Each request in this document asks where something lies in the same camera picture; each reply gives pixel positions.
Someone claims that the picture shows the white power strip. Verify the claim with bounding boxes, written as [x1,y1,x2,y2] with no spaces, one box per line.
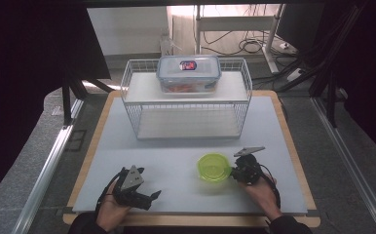
[285,67,305,83]

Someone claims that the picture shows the person's right hand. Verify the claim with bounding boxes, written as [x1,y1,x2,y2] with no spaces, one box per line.
[239,175,283,222]

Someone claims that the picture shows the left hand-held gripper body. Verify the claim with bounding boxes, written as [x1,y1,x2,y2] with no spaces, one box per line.
[112,164,154,212]

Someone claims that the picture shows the left hand-held gripper black cable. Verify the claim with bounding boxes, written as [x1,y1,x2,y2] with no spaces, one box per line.
[94,167,128,216]

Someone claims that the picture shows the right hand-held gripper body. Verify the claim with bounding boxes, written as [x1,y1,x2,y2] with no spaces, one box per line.
[231,146,266,187]

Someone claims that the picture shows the clear lidded food container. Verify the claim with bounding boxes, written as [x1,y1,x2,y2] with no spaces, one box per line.
[155,55,223,95]

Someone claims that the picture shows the light grey table mat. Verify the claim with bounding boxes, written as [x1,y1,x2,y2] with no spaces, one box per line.
[72,95,309,215]

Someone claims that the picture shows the dark monitor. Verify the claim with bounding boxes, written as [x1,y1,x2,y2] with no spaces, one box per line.
[275,3,327,52]

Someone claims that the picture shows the round green lidded container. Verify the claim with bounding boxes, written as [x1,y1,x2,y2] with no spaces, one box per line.
[197,152,234,183]

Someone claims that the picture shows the white wall panel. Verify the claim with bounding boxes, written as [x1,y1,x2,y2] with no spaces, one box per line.
[86,6,169,57]

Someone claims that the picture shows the white metal desk frame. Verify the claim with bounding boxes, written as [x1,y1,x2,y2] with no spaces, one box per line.
[194,3,286,75]

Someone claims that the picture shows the white wire shelf rack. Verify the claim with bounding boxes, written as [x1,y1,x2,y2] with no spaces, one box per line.
[120,57,254,141]

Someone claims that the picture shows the black floor cables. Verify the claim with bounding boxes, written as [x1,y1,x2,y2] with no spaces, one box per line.
[201,29,277,57]

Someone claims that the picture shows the aluminium rail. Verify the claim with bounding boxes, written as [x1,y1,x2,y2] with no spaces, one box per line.
[11,97,84,234]
[310,97,376,234]

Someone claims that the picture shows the black metal stand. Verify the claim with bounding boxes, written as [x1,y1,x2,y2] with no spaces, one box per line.
[61,73,114,127]

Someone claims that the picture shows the dark floor vent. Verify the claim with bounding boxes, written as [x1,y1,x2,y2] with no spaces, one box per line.
[64,129,88,152]

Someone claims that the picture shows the black curtain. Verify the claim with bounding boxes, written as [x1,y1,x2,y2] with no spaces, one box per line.
[0,0,112,209]
[325,0,376,157]

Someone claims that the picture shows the hand-held gripper black cable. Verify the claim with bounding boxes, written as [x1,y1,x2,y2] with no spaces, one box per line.
[259,163,282,210]
[94,167,128,216]

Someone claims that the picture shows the right hand-held gripper black cable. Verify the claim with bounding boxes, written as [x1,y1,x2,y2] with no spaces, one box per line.
[259,163,282,210]

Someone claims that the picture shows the person's left hand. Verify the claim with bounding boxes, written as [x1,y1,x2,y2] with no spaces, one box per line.
[94,180,132,233]

